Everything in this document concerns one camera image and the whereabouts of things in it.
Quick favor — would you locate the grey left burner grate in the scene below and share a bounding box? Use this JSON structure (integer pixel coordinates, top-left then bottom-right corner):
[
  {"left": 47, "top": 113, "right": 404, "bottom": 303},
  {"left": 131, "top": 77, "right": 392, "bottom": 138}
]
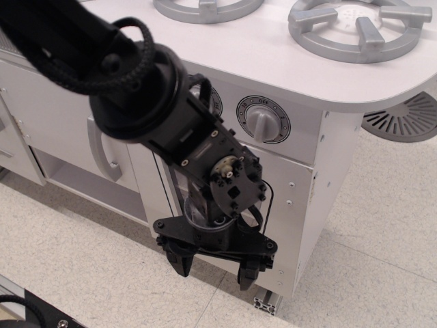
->
[{"left": 153, "top": 1, "right": 263, "bottom": 25}]

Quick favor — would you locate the grey oven knob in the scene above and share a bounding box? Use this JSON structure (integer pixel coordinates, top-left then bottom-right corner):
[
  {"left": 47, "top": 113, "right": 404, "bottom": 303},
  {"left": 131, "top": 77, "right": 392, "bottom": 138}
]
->
[
  {"left": 189, "top": 81, "right": 223, "bottom": 117},
  {"left": 236, "top": 96, "right": 291, "bottom": 144}
]

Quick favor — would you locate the grey right oven knob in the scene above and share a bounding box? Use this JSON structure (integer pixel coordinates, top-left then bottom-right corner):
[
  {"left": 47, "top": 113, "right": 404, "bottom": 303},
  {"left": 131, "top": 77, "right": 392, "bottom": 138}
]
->
[{"left": 236, "top": 96, "right": 291, "bottom": 144}]

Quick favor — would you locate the white oven door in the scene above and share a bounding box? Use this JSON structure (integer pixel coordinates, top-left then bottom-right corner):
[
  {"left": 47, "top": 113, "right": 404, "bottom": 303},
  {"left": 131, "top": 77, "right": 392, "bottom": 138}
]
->
[{"left": 150, "top": 143, "right": 315, "bottom": 298}]

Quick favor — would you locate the aluminium extrusion foot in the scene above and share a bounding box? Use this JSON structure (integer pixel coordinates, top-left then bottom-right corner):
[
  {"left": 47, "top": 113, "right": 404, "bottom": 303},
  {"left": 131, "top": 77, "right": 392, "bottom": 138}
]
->
[{"left": 253, "top": 287, "right": 283, "bottom": 316}]

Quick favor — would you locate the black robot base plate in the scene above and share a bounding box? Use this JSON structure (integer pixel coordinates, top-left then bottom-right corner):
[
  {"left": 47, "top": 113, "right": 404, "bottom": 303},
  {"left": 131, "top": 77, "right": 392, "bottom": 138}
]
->
[{"left": 0, "top": 289, "right": 89, "bottom": 328}]

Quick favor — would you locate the black braided cable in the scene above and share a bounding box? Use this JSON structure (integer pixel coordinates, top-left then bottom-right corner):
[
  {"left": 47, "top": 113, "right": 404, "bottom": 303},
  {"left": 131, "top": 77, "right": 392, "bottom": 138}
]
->
[{"left": 33, "top": 16, "right": 156, "bottom": 98}]

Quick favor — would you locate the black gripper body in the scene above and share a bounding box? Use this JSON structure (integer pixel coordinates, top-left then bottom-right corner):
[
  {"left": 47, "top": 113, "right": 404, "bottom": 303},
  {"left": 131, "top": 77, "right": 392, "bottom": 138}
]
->
[{"left": 153, "top": 191, "right": 278, "bottom": 267}]

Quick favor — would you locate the grey cabinet door handle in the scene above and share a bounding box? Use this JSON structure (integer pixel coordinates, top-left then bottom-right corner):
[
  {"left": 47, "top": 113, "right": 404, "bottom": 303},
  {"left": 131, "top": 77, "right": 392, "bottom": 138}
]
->
[{"left": 87, "top": 115, "right": 122, "bottom": 182}]

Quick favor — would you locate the grey right burner grate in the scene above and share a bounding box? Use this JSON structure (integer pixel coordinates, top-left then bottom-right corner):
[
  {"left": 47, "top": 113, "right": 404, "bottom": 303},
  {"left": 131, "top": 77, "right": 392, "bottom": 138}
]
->
[{"left": 288, "top": 1, "right": 433, "bottom": 64}]

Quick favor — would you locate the grey burner grate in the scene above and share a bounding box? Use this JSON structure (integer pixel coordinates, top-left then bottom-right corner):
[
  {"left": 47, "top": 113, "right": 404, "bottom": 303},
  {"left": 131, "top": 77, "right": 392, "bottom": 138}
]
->
[
  {"left": 153, "top": 1, "right": 263, "bottom": 25},
  {"left": 288, "top": 1, "right": 433, "bottom": 64}
]

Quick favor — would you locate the grey round floor drain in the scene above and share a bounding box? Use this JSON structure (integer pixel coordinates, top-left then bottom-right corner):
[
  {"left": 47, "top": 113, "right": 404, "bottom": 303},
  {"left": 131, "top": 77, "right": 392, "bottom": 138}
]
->
[{"left": 361, "top": 92, "right": 436, "bottom": 143}]

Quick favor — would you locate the white cabinet door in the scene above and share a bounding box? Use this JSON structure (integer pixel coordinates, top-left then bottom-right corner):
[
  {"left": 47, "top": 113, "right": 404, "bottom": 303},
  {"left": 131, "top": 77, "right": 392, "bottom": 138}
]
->
[{"left": 1, "top": 61, "right": 138, "bottom": 191}]

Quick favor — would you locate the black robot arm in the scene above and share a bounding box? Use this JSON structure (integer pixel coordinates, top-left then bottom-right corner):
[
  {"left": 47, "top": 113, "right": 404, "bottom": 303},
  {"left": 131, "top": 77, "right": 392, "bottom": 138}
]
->
[{"left": 1, "top": 1, "right": 278, "bottom": 290}]

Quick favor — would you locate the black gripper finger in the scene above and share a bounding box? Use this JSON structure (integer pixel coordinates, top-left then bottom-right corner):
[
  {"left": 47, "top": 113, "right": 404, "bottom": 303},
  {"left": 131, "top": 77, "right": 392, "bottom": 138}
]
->
[
  {"left": 163, "top": 241, "right": 195, "bottom": 277},
  {"left": 238, "top": 258, "right": 266, "bottom": 291}
]

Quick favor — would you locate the white toy kitchen stove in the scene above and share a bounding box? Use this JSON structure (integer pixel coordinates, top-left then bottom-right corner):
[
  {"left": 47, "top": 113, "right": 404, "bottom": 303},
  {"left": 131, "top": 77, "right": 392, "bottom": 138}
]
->
[{"left": 1, "top": 1, "right": 436, "bottom": 279}]

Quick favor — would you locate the grey left oven knob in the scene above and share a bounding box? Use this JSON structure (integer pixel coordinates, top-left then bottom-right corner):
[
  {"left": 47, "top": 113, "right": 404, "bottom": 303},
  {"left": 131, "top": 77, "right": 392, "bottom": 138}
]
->
[{"left": 189, "top": 81, "right": 223, "bottom": 117}]

